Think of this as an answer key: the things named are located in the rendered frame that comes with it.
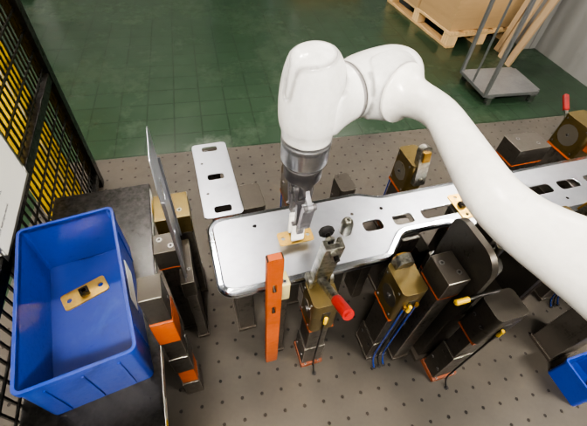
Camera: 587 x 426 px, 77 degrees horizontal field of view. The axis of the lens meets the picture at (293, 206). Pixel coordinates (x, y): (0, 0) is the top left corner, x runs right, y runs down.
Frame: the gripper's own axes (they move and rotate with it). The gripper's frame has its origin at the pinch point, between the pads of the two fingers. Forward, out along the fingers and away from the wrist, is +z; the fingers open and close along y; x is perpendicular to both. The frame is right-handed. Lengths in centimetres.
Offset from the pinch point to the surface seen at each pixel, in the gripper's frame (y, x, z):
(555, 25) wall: 241, -356, 79
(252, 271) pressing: -5.7, 11.6, 6.0
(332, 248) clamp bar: -17.2, 0.0, -15.4
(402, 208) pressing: 3.3, -31.0, 6.0
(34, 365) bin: -19, 49, -4
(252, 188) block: 21.3, 5.9, 8.1
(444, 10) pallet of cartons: 289, -253, 77
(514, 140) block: 18, -78, 3
